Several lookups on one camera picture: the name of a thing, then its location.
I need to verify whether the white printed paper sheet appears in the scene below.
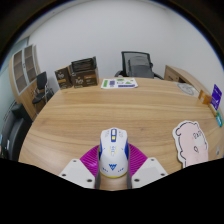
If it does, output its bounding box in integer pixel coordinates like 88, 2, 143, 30
100, 77, 139, 90

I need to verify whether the pink pig-shaped mouse pad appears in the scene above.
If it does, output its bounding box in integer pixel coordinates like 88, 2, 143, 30
172, 120, 210, 169

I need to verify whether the black mesh office chair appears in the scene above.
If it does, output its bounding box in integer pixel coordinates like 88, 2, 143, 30
114, 50, 164, 80

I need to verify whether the round white grey disc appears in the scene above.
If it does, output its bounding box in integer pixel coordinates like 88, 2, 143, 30
176, 82, 200, 98

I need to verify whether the black sofa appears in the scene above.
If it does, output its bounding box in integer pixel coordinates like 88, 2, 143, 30
0, 103, 33, 161

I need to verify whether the wooden shelf unit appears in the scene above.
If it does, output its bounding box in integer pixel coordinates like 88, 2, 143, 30
8, 44, 43, 121

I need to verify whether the small brown cardboard box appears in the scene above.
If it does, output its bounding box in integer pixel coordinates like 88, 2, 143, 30
54, 65, 74, 90

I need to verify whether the wooden side cabinet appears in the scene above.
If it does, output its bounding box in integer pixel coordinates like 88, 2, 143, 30
163, 64, 201, 93

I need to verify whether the white blue yellow computer mouse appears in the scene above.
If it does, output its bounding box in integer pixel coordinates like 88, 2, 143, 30
97, 127, 130, 179

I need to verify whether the small black chair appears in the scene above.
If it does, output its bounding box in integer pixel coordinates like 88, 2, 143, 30
31, 71, 55, 106

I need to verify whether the orange-brown small box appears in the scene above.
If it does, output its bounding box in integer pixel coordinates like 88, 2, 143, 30
198, 89, 213, 105

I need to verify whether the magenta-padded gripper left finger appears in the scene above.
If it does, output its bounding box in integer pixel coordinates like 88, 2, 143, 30
57, 145, 103, 190

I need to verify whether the black box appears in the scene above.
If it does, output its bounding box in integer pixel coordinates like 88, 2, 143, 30
69, 56, 98, 74

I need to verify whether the large brown cardboard box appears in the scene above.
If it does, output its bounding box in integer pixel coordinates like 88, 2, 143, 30
70, 68, 100, 89

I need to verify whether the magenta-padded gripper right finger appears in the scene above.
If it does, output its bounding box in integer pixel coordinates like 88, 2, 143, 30
125, 143, 169, 190

